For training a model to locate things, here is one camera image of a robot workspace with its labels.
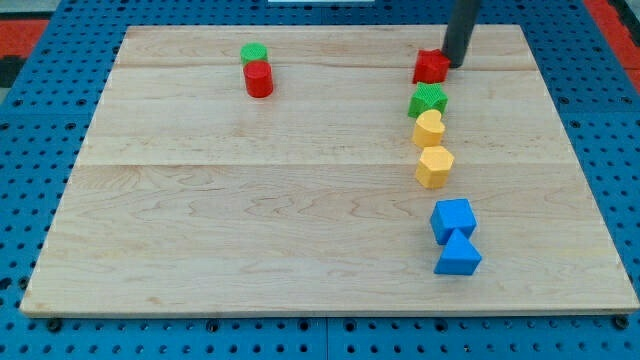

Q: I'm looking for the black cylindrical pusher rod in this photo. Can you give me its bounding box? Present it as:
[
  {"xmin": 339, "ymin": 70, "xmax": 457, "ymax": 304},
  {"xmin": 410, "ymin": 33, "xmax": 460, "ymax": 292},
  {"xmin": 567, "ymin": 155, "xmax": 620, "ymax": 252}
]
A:
[{"xmin": 441, "ymin": 0, "xmax": 482, "ymax": 68}]

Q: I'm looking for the light wooden board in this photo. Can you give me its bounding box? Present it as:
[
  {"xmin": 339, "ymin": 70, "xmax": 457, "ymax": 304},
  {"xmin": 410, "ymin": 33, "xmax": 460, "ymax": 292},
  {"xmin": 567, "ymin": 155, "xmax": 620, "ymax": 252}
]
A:
[{"xmin": 20, "ymin": 25, "xmax": 639, "ymax": 318}]

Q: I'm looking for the blue triangle block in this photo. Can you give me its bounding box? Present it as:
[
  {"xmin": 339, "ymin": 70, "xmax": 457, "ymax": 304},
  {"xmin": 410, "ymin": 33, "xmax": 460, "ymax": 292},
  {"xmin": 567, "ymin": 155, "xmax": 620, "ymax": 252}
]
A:
[{"xmin": 434, "ymin": 229, "xmax": 482, "ymax": 276}]

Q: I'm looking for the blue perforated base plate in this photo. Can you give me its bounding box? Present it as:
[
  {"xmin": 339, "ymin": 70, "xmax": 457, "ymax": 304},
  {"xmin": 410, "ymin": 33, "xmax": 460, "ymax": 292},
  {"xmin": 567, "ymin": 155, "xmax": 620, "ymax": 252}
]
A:
[{"xmin": 1, "ymin": 0, "xmax": 639, "ymax": 359}]

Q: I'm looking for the yellow hexagon block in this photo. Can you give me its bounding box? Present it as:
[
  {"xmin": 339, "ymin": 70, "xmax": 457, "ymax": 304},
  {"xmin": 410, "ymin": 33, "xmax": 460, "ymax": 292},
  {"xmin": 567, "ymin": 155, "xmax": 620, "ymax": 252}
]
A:
[{"xmin": 415, "ymin": 146, "xmax": 455, "ymax": 189}]

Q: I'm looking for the blue cube block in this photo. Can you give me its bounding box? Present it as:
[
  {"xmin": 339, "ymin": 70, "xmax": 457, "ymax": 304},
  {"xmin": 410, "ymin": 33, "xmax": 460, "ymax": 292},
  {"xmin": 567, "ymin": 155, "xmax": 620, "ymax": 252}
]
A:
[{"xmin": 429, "ymin": 198, "xmax": 477, "ymax": 245}]

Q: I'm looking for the red cylinder block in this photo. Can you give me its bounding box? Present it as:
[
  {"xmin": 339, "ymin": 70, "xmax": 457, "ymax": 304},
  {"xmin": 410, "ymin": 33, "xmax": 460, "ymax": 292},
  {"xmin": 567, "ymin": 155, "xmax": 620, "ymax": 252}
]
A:
[{"xmin": 243, "ymin": 60, "xmax": 274, "ymax": 98}]

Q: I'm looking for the green cylinder block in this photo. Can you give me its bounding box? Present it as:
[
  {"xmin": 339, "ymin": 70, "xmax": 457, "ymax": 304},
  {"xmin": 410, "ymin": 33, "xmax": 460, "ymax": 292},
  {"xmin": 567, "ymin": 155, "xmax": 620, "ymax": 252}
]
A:
[{"xmin": 240, "ymin": 42, "xmax": 268, "ymax": 66}]

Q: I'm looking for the red star block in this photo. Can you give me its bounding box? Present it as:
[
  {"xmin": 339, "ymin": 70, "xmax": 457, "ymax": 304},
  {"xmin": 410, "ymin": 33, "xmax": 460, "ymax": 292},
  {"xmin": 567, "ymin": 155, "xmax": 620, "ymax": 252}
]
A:
[{"xmin": 412, "ymin": 49, "xmax": 451, "ymax": 84}]

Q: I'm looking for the yellow heart block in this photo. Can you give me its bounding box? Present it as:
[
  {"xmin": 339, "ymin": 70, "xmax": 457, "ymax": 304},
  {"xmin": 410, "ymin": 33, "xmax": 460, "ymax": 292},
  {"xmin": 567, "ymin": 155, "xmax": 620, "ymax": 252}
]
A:
[{"xmin": 412, "ymin": 109, "xmax": 446, "ymax": 148}]

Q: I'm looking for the green star block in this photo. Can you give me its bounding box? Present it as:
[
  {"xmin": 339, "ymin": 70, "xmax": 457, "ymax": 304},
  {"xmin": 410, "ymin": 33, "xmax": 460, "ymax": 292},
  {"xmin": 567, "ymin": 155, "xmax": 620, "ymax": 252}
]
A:
[{"xmin": 407, "ymin": 82, "xmax": 448, "ymax": 118}]

